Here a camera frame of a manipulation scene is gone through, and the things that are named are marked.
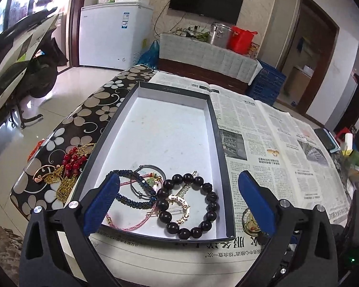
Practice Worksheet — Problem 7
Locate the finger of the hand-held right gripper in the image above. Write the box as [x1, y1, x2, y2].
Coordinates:
[272, 230, 306, 287]

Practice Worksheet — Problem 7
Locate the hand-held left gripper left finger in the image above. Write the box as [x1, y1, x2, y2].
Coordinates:
[19, 173, 122, 287]

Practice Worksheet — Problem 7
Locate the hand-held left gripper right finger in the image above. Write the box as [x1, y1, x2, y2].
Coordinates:
[238, 170, 340, 287]

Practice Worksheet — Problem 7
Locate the gold bangle bracelet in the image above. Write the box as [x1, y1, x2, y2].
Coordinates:
[242, 209, 268, 237]

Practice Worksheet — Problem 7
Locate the dark blue small bead bracelet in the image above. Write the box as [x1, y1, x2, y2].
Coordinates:
[109, 170, 159, 211]

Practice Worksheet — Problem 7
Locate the pink cord bracelet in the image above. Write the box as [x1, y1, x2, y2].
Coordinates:
[106, 180, 165, 231]

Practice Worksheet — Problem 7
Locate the green jade bead bracelet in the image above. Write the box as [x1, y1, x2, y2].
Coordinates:
[142, 172, 165, 190]

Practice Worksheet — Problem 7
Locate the black large bead bracelet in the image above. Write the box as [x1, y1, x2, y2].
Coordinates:
[156, 173, 220, 240]

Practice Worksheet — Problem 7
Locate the thin silver bangle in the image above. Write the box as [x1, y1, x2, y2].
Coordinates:
[130, 164, 166, 198]

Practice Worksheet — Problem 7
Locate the gold link chain bracelet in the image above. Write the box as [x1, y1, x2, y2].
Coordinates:
[158, 194, 192, 225]

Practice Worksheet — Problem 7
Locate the black box with white inside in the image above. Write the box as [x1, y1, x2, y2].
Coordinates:
[69, 81, 236, 240]

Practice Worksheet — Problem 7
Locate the yellow green packet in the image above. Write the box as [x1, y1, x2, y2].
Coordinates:
[342, 149, 359, 168]

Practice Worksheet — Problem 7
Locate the rose gold bangle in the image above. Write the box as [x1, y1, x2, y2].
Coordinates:
[33, 164, 57, 183]

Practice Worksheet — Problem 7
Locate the spread newspaper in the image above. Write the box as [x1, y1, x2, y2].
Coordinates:
[93, 70, 350, 287]

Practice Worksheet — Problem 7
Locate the phone in blue case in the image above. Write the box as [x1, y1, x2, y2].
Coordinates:
[323, 128, 341, 153]

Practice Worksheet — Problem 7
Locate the black smartphone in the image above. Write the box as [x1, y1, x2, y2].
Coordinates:
[315, 128, 337, 150]

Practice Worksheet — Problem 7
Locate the red plastic stool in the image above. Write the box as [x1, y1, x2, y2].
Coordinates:
[337, 127, 352, 141]

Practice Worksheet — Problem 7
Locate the black floral tablecloth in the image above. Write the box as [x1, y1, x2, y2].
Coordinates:
[10, 66, 359, 228]

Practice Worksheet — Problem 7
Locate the brown mottled cloth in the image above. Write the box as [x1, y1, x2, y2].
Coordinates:
[0, 226, 27, 287]

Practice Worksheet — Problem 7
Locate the blue plastic crate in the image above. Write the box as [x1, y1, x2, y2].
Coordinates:
[247, 60, 287, 106]

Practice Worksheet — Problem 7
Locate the blue plastic bag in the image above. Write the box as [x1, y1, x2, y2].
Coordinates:
[137, 39, 160, 69]

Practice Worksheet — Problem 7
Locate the white patterned cloth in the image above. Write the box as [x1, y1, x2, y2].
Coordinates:
[158, 33, 262, 86]

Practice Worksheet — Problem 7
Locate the red shopping bag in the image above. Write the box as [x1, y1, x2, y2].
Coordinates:
[229, 25, 258, 55]

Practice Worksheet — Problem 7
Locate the black and white scooter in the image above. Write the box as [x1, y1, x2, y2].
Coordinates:
[0, 6, 69, 135]

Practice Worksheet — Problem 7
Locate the white chest freezer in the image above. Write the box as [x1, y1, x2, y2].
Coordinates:
[79, 4, 154, 71]

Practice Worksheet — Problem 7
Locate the steel stock pot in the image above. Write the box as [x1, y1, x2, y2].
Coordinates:
[209, 22, 234, 48]

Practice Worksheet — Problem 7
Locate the white foam box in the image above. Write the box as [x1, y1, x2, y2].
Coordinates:
[115, 0, 150, 6]

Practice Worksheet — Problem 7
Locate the black flat screen television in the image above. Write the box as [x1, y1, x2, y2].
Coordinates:
[169, 0, 245, 26]

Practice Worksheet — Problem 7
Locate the gold chain necklace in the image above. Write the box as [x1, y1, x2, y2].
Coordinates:
[45, 167, 78, 204]

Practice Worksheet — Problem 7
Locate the red bead bracelet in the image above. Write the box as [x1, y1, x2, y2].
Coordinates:
[61, 146, 87, 177]

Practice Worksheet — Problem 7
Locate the gold filigree bracelet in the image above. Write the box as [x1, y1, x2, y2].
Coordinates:
[77, 143, 96, 156]

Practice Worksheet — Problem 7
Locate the orange red cord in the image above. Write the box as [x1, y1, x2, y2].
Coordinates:
[28, 140, 44, 161]

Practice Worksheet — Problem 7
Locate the tangle of cables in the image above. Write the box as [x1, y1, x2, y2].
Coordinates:
[154, 6, 211, 41]

